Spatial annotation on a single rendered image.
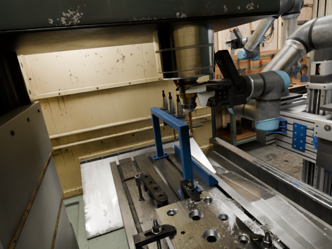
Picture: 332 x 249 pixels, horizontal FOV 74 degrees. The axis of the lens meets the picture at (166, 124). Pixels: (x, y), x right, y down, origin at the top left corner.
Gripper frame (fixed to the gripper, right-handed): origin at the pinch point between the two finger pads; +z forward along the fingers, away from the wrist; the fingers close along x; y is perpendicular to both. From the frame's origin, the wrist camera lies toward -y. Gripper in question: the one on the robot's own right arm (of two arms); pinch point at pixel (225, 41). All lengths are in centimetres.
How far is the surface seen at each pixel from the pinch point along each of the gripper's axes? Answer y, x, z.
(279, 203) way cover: 74, -80, -91
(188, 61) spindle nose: -8, -127, -99
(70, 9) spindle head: -22, -149, -98
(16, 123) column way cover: -5, -165, -84
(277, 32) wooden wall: 20, 236, 87
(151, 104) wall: 28, -87, 1
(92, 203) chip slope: 67, -153, -16
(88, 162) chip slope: 54, -142, 14
